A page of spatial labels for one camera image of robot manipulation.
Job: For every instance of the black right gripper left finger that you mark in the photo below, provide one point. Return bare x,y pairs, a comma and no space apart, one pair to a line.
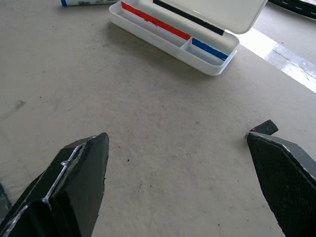
74,187

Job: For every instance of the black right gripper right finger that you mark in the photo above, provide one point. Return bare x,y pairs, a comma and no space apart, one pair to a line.
284,177

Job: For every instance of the white plastic pencil case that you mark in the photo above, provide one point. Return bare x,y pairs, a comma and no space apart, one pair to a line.
187,29

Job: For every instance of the small black eraser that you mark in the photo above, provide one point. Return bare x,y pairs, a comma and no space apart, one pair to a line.
267,126

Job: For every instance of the white marker with blue cap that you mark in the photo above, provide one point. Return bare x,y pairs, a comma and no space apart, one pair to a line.
86,2

